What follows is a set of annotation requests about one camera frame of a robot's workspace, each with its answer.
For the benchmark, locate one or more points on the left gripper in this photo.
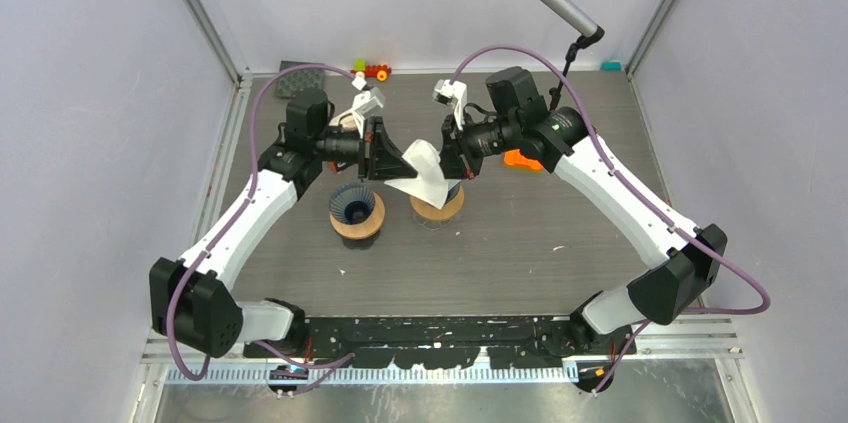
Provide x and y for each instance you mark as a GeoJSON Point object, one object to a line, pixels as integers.
{"type": "Point", "coordinates": [379, 155]}

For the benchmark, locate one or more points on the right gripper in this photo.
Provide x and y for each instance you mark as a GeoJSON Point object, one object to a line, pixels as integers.
{"type": "Point", "coordinates": [457, 159]}

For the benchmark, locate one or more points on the blue glass dripper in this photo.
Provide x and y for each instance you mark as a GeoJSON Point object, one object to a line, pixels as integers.
{"type": "Point", "coordinates": [352, 203]}
{"type": "Point", "coordinates": [453, 192]}

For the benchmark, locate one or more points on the wooden ring dripper stand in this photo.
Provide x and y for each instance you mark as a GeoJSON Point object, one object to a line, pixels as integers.
{"type": "Point", "coordinates": [362, 231]}

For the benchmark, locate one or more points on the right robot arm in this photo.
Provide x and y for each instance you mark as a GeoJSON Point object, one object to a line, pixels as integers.
{"type": "Point", "coordinates": [679, 255]}

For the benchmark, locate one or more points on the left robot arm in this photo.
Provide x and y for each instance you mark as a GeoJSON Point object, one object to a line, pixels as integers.
{"type": "Point", "coordinates": [191, 297]}

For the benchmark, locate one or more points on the clear glass dripper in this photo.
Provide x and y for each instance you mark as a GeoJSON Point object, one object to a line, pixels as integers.
{"type": "Point", "coordinates": [432, 225]}

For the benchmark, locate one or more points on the orange plastic holder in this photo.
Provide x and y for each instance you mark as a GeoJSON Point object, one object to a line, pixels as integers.
{"type": "Point", "coordinates": [515, 159]}

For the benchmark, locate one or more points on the red toy car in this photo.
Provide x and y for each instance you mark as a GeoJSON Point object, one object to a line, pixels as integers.
{"type": "Point", "coordinates": [380, 72]}

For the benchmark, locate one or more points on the grey building block baseplate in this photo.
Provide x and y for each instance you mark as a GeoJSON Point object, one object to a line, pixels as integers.
{"type": "Point", "coordinates": [290, 84]}

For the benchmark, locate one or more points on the teal small block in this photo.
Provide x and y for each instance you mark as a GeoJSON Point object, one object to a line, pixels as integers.
{"type": "Point", "coordinates": [611, 66]}

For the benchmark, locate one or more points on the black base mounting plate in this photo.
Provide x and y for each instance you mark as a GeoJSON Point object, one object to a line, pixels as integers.
{"type": "Point", "coordinates": [440, 343]}

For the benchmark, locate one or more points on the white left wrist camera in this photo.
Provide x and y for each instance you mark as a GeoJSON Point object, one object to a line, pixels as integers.
{"type": "Point", "coordinates": [368, 102]}

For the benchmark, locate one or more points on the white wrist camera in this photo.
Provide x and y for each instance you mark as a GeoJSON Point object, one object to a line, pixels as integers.
{"type": "Point", "coordinates": [455, 95]}
{"type": "Point", "coordinates": [368, 102]}

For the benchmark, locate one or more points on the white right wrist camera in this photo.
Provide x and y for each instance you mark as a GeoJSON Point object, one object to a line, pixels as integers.
{"type": "Point", "coordinates": [455, 95]}

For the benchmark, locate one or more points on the aluminium frame rail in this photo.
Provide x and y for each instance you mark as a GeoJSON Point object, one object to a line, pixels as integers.
{"type": "Point", "coordinates": [212, 37]}

